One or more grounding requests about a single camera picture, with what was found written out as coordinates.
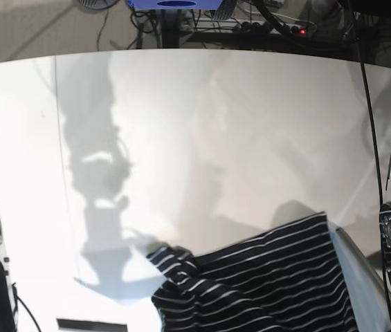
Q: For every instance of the blue plastic bin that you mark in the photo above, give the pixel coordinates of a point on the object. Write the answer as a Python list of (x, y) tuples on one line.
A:
[(175, 4)]

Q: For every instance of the navy white striped t-shirt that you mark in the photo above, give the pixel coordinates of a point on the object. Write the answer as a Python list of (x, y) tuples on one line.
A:
[(286, 279)]

